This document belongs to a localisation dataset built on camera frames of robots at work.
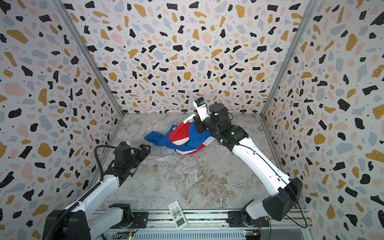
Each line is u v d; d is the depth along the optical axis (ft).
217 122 1.71
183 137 2.75
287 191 1.30
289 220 1.49
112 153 3.16
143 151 2.56
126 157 2.17
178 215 2.45
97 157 1.98
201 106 1.92
